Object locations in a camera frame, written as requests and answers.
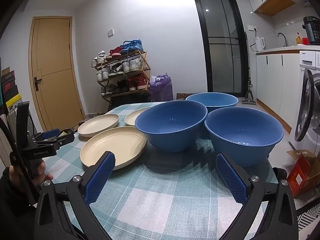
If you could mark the pile of loose dark shoes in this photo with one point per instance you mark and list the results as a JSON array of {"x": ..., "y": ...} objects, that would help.
[{"x": 96, "y": 115}]

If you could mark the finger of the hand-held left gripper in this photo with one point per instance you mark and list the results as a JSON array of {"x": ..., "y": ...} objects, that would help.
[
  {"x": 51, "y": 133},
  {"x": 60, "y": 141}
]

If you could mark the stack of dark boxes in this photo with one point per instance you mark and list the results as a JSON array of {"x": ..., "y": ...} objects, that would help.
[{"x": 10, "y": 80}]

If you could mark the white kitchen cabinet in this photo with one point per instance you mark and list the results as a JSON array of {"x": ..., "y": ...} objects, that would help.
[{"x": 272, "y": 80}]

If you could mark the shoe rack with shoes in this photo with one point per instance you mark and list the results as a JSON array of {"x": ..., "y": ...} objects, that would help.
[{"x": 132, "y": 65}]

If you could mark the trash bin with yellow wrappers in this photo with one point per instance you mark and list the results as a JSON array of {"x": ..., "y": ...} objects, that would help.
[{"x": 67, "y": 130}]

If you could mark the light blue bowl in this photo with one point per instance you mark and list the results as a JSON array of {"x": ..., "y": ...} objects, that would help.
[{"x": 212, "y": 100}]

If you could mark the wooden door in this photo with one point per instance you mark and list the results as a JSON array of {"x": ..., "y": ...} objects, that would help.
[{"x": 55, "y": 55}]

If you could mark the metal kitchen faucet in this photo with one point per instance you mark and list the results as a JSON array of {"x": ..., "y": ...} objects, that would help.
[{"x": 285, "y": 42}]

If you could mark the yellow bottle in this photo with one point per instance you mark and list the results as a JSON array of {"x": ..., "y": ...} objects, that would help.
[{"x": 298, "y": 40}]

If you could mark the dark blue bowl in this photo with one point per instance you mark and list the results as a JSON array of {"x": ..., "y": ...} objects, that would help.
[
  {"x": 245, "y": 150},
  {"x": 172, "y": 135}
]

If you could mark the white washing machine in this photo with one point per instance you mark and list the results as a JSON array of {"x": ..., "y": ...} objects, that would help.
[{"x": 308, "y": 62}]

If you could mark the red container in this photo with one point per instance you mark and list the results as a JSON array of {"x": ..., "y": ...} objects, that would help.
[{"x": 305, "y": 41}]

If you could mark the person's left forearm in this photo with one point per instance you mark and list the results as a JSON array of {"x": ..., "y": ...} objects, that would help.
[{"x": 12, "y": 200}]

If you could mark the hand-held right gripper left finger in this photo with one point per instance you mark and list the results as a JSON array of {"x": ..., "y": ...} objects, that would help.
[{"x": 100, "y": 177}]

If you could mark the black framed glass door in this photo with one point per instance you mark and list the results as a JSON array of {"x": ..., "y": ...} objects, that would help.
[{"x": 220, "y": 62}]

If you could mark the white wall socket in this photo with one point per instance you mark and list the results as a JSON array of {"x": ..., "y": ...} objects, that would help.
[{"x": 252, "y": 28}]

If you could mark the person's left hand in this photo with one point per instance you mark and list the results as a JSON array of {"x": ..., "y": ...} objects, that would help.
[{"x": 41, "y": 171}]

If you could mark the white electric kettle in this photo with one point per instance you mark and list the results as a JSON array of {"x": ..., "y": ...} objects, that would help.
[{"x": 260, "y": 43}]

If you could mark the black and white rug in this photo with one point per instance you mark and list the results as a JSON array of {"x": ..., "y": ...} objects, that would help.
[{"x": 310, "y": 215}]

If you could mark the black pressure cooker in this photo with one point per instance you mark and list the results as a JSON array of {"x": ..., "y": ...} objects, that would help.
[{"x": 312, "y": 32}]

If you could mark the large cream plate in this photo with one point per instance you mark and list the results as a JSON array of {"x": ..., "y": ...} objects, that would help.
[{"x": 112, "y": 145}]

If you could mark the purple plastic bag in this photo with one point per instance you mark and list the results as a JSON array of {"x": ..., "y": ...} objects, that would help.
[{"x": 161, "y": 90}]

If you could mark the teal checked tablecloth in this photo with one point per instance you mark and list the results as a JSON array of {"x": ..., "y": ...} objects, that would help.
[{"x": 155, "y": 192}]

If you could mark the red cardboard box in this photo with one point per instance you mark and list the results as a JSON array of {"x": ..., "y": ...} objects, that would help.
[{"x": 300, "y": 177}]

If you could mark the stick vacuum cleaner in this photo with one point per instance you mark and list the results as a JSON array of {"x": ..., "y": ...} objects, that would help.
[{"x": 248, "y": 97}]

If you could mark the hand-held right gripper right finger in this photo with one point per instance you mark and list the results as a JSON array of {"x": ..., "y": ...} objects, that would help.
[{"x": 231, "y": 180}]

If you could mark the white wall switch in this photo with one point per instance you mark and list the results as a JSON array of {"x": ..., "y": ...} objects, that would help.
[{"x": 111, "y": 32}]

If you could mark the wooden shoe rack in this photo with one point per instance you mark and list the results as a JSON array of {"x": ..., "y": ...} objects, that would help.
[{"x": 125, "y": 93}]

